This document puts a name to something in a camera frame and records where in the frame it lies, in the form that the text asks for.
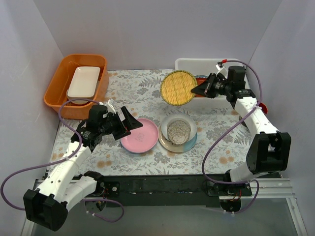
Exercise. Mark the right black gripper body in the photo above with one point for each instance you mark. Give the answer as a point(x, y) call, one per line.
point(210, 86)

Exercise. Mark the light blue plate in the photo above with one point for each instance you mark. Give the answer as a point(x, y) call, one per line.
point(137, 152)

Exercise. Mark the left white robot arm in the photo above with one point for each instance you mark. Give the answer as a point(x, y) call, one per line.
point(48, 205)

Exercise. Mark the white rectangular dish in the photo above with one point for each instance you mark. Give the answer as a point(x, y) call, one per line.
point(84, 82)

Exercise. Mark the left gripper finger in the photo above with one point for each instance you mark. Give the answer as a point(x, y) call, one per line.
point(120, 132)
point(130, 122)

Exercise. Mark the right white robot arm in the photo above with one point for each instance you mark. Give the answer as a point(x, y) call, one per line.
point(269, 150)

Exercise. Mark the olive green plate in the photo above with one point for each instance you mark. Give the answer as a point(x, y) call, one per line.
point(175, 88)

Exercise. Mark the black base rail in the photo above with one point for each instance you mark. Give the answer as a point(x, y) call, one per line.
point(165, 190)

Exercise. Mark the aluminium frame rail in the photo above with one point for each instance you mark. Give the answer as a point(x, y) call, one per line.
point(269, 188)

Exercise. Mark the pink plate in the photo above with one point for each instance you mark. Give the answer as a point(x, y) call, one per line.
point(141, 139)

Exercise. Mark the red brown round plate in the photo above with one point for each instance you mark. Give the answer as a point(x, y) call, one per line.
point(200, 80)

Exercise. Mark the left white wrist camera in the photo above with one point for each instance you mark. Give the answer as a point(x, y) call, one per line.
point(110, 107)

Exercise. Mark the clear white plastic bin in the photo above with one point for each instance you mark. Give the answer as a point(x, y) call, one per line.
point(205, 67)

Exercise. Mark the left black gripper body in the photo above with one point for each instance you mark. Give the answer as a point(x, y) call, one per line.
point(120, 126)

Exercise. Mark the white fluted plate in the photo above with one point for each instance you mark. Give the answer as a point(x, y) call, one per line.
point(179, 116)

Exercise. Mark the red and black mug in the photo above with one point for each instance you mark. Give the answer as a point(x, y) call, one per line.
point(263, 107)

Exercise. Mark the orange plastic bin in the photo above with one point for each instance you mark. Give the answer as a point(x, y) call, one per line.
point(56, 92)

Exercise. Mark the cream and blue plate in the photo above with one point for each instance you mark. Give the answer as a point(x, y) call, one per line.
point(176, 148)

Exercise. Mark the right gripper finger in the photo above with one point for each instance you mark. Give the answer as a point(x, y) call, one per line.
point(201, 89)
point(217, 77)

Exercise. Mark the floral patterned table mat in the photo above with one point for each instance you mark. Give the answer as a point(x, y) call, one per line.
point(222, 143)

